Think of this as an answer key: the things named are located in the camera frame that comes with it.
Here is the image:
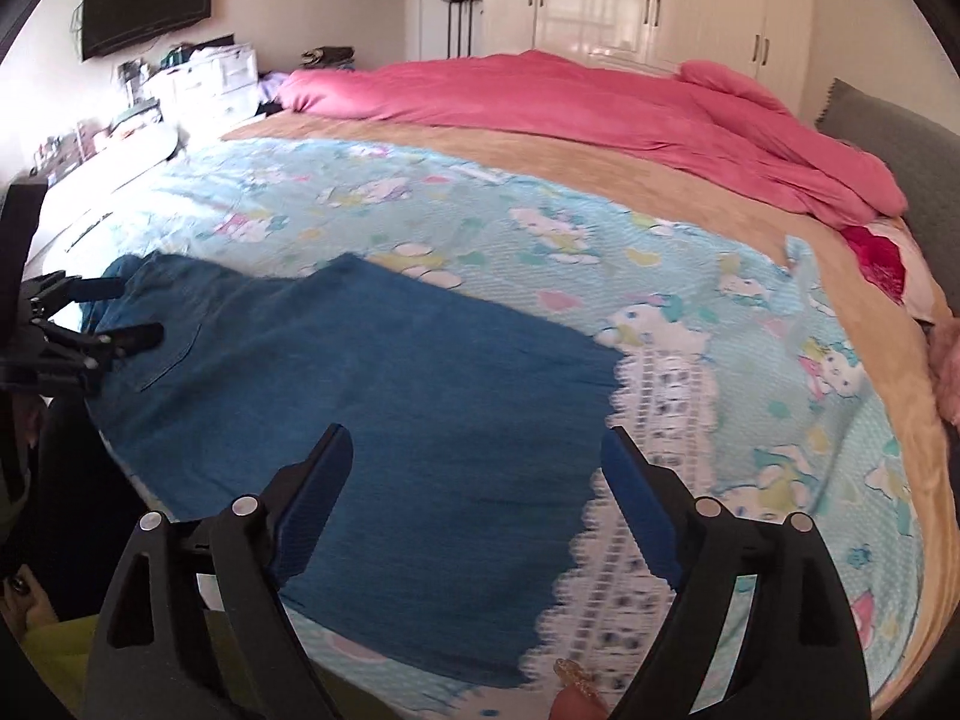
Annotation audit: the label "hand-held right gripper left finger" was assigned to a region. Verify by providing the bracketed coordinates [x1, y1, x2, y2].
[81, 424, 354, 720]

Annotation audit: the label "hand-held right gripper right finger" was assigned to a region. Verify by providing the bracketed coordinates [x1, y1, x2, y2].
[602, 426, 875, 720]

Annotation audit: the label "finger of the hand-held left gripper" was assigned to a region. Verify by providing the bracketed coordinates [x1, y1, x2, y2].
[25, 273, 125, 320]
[36, 321, 166, 373]

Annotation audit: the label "blue denim pants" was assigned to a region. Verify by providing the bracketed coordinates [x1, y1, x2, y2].
[84, 253, 627, 691]

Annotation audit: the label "person's right hand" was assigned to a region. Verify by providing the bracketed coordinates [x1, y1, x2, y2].
[550, 656, 610, 720]

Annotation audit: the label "white desk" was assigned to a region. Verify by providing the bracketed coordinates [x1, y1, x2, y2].
[22, 124, 181, 263]

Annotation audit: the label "group of small desk bottles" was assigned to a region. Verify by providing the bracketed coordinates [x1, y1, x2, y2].
[34, 60, 162, 166]

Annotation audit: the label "white storage drawers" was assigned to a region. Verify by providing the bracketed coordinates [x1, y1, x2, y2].
[146, 45, 260, 140]

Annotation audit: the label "light blue cartoon printed blanket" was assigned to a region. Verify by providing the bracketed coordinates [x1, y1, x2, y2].
[22, 139, 927, 720]

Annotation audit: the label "yellow-green garment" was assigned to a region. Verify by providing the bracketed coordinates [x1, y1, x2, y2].
[19, 592, 226, 720]

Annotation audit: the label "red pillow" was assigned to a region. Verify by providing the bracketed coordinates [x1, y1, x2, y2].
[840, 221, 910, 305]

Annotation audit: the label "tan bed blanket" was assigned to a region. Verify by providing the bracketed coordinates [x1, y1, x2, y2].
[221, 109, 953, 713]

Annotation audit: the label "pink duvet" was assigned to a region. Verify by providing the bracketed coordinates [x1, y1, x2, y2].
[276, 50, 910, 230]

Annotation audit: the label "white door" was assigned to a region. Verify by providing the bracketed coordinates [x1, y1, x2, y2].
[418, 0, 490, 61]

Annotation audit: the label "grey cushion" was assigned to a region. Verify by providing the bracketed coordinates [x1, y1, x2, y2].
[816, 79, 960, 361]

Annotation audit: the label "white glossy wardrobe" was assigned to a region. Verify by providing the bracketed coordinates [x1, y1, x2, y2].
[534, 0, 818, 117]

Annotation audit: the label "black wall television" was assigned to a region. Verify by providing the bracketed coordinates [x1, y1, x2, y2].
[81, 0, 215, 61]

